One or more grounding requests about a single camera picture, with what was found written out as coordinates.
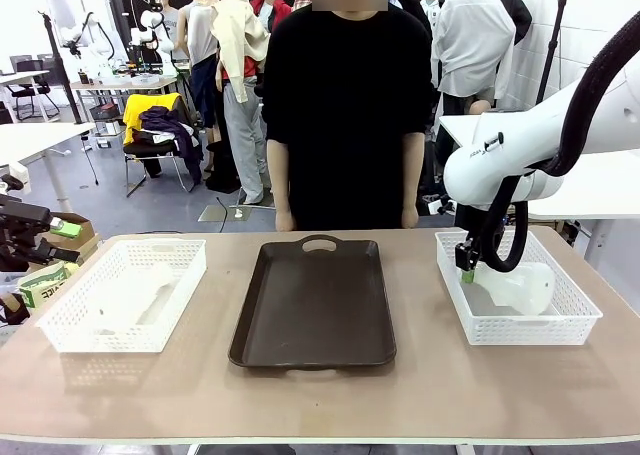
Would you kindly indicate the white side table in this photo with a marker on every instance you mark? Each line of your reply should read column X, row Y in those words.
column 35, row 137

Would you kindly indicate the person left forearm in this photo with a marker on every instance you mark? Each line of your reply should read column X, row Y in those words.
column 413, row 170

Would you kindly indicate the mannequin with white shirt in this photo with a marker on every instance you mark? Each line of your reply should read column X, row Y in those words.
column 470, row 40

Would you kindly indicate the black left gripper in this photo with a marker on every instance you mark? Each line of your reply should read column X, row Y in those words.
column 20, row 225

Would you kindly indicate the person left hand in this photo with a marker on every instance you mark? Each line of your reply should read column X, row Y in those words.
column 410, row 219

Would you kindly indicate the black office chair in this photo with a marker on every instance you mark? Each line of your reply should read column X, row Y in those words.
column 30, row 85

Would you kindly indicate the person torso in black shirt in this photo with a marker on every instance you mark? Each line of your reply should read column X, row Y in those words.
column 345, row 115

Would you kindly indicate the white basket with label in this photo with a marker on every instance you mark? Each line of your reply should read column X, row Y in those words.
column 575, row 320

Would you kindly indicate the green and white carton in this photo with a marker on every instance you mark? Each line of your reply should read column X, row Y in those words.
column 42, row 285

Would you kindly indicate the person right forearm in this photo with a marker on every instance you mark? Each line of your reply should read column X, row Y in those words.
column 279, row 175

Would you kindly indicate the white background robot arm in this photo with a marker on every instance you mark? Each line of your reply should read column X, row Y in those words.
column 150, row 25

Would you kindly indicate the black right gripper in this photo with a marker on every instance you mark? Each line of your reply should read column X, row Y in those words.
column 470, row 222

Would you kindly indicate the white basket holding labware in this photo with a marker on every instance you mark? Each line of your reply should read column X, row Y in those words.
column 175, row 255

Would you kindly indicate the mannequin with white tank top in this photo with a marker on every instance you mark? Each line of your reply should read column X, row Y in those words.
column 200, row 40

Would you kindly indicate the mannequin with cream jacket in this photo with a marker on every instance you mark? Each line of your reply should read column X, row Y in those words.
column 240, row 65

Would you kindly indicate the grey floor plate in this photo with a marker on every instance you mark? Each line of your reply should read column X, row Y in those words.
column 220, row 214

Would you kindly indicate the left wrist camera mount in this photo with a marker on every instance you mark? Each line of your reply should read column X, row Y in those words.
column 11, row 182

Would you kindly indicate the black chair with clothes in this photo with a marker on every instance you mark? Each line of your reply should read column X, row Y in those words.
column 150, row 155

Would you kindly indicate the yellow garment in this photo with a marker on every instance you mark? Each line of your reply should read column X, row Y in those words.
column 137, row 107

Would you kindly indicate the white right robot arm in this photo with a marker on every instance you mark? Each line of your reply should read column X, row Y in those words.
column 520, row 145

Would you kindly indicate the background workbench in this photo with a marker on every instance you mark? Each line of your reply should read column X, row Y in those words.
column 120, row 82

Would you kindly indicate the translucent plastic conical flask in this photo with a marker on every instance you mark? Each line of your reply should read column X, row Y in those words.
column 525, row 290

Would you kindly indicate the translucent plastic labware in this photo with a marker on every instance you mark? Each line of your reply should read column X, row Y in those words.
column 145, row 295

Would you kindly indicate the black tripod stand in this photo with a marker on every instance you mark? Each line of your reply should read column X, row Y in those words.
column 60, row 70
column 552, row 45

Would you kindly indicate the black hanging garment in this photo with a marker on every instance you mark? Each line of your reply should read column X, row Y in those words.
column 517, row 10

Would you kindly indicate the dark brown plastic tray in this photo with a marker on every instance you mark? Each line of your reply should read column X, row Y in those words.
column 315, row 310

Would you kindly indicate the brown cardboard box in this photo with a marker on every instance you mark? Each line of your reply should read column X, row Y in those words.
column 82, row 227

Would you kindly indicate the person right hand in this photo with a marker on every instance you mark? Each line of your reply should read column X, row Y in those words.
column 285, row 221

